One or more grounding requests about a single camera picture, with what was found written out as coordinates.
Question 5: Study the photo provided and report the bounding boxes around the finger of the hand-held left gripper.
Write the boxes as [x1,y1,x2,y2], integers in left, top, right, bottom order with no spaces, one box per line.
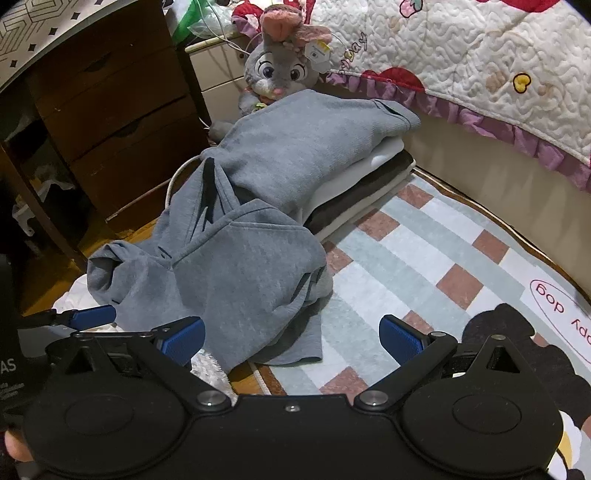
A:
[18,305,117,330]

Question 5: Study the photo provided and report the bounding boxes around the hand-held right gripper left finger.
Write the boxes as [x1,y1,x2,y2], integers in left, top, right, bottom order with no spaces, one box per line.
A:
[46,318,234,414]

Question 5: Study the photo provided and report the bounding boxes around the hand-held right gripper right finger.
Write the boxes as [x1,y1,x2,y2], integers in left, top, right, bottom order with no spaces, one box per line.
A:
[353,315,539,414]

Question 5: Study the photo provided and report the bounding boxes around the grey hoodie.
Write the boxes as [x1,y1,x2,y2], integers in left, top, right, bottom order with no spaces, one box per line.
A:
[87,157,334,367]

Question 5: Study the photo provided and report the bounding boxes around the stack of folded clothes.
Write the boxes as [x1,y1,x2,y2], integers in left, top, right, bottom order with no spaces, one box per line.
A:
[208,89,422,217]

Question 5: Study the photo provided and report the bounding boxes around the person's left hand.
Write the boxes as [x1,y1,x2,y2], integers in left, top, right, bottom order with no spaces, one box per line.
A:
[0,427,35,463]

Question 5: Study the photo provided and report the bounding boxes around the white fluffy cloth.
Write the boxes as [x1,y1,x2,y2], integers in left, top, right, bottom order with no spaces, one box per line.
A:
[55,277,232,398]

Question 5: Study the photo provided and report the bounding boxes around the checked floor mat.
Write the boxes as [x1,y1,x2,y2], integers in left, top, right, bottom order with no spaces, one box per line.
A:
[249,166,591,480]

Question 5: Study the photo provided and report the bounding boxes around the white plastic stool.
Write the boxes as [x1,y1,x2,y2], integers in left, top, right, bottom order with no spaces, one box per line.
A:
[11,180,75,236]

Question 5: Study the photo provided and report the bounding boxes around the cream folded cloth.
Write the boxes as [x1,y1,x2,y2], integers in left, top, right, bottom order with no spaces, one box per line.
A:
[314,159,419,243]

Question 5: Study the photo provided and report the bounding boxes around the dark brown folded cloth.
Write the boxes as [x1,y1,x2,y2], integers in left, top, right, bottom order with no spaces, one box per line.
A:
[305,152,416,232]

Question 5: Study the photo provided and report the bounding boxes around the beige bed base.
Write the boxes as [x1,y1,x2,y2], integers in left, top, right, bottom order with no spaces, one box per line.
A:
[323,78,591,296]

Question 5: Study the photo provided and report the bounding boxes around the wooden desk with drawers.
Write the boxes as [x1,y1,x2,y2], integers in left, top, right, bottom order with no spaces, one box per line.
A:
[0,0,213,273]

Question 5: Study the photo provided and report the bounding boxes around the white nightstand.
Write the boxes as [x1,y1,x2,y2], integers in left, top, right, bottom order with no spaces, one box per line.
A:
[185,34,259,125]

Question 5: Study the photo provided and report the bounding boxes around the grey plush rabbit toy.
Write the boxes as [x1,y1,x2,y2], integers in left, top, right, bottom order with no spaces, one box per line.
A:
[208,4,333,139]

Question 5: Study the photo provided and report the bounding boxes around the white quilt with red print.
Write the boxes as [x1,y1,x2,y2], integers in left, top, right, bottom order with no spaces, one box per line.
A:
[231,0,591,192]

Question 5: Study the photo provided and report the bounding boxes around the patterned desk cover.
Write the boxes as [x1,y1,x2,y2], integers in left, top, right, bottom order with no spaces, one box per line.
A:
[0,0,121,93]

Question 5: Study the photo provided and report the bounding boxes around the green plastic bag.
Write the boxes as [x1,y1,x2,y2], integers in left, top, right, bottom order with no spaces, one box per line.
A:
[173,0,204,44]

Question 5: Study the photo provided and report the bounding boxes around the clear plastic bag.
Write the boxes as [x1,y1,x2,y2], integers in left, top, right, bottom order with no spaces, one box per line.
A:
[187,9,241,40]

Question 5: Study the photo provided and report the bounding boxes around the white cable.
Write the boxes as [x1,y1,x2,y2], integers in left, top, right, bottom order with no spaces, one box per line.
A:
[105,152,208,222]

